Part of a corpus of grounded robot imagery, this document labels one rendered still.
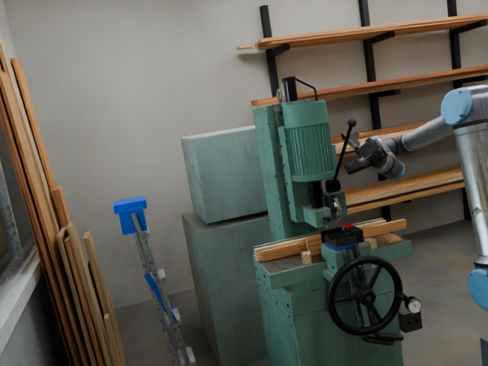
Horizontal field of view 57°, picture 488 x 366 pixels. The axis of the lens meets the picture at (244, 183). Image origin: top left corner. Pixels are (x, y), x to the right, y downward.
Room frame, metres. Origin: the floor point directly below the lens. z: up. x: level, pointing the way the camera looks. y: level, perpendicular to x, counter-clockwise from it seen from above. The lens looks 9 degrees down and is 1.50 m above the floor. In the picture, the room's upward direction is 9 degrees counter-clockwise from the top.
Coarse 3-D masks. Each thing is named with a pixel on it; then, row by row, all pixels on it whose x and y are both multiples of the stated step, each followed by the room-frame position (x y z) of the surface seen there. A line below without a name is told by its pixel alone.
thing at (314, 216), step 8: (304, 208) 1.87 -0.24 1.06; (312, 208) 1.81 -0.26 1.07; (320, 208) 1.79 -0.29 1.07; (328, 208) 1.77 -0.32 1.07; (304, 216) 1.88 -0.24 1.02; (312, 216) 1.79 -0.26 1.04; (320, 216) 1.76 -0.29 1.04; (328, 216) 1.77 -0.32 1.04; (312, 224) 1.80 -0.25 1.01; (320, 224) 1.76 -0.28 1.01; (328, 224) 1.77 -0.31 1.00
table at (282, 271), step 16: (400, 240) 1.74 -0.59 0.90; (288, 256) 1.76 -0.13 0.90; (320, 256) 1.70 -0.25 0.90; (384, 256) 1.69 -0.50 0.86; (400, 256) 1.71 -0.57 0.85; (272, 272) 1.61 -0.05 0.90; (288, 272) 1.61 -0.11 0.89; (304, 272) 1.62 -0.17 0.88; (320, 272) 1.63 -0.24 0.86; (368, 272) 1.57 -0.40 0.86; (272, 288) 1.59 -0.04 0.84
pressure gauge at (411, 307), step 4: (412, 296) 1.66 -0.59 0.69; (408, 300) 1.65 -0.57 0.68; (412, 300) 1.64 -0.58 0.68; (416, 300) 1.65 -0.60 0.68; (420, 300) 1.65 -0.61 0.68; (404, 304) 1.66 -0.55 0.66; (408, 304) 1.64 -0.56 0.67; (412, 304) 1.64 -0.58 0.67; (416, 304) 1.65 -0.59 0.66; (420, 304) 1.65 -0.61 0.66; (408, 308) 1.64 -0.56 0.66; (412, 308) 1.64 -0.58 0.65; (416, 308) 1.65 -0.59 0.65; (420, 308) 1.65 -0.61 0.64; (412, 312) 1.64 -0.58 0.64; (416, 312) 1.64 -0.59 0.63
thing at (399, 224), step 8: (376, 224) 1.88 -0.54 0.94; (384, 224) 1.86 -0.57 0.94; (392, 224) 1.87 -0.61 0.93; (400, 224) 1.88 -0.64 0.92; (368, 232) 1.85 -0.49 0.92; (376, 232) 1.86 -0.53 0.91; (384, 232) 1.86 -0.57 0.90; (272, 248) 1.77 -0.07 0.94; (280, 248) 1.76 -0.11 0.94; (288, 248) 1.77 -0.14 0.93; (296, 248) 1.78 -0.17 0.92; (264, 256) 1.75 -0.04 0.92; (272, 256) 1.75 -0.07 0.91; (280, 256) 1.76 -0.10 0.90
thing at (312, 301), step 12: (372, 276) 1.68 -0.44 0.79; (384, 276) 1.69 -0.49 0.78; (276, 288) 1.79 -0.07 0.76; (288, 288) 1.67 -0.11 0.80; (324, 288) 1.63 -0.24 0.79; (372, 288) 1.68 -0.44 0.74; (384, 288) 1.69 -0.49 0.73; (288, 300) 1.64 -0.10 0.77; (300, 300) 1.61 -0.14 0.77; (312, 300) 1.62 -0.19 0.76; (324, 300) 1.63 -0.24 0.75; (300, 312) 1.61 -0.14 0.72
